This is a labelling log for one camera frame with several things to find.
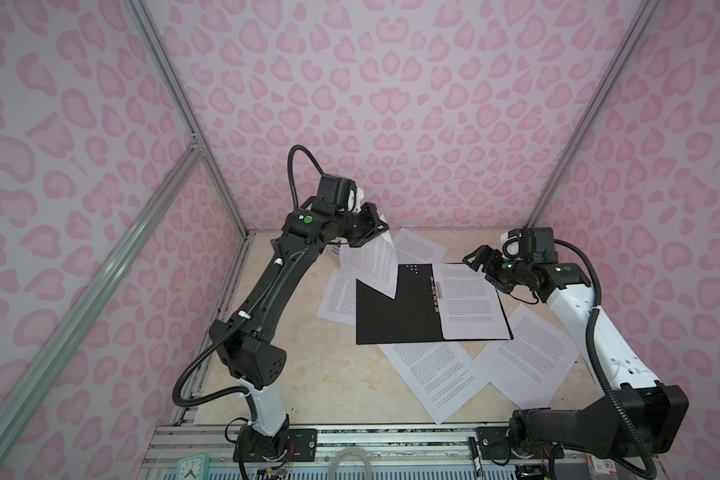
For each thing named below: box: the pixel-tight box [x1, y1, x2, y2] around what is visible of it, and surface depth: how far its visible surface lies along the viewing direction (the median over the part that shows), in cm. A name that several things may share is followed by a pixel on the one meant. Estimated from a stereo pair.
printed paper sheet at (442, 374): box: [378, 341, 490, 425], surface depth 86 cm
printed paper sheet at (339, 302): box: [316, 268, 357, 326], surface depth 102 cm
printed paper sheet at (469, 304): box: [432, 262, 511, 340], surface depth 98 cm
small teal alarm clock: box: [177, 454, 210, 480], surface depth 70 cm
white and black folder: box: [356, 263, 514, 345], surface depth 98 cm
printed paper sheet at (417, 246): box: [392, 227, 448, 263], surface depth 119 cm
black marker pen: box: [468, 437, 483, 480], surface depth 72 cm
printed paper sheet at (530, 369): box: [472, 304, 581, 409], surface depth 88 cm
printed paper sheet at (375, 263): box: [339, 216, 398, 299], surface depth 80 cm
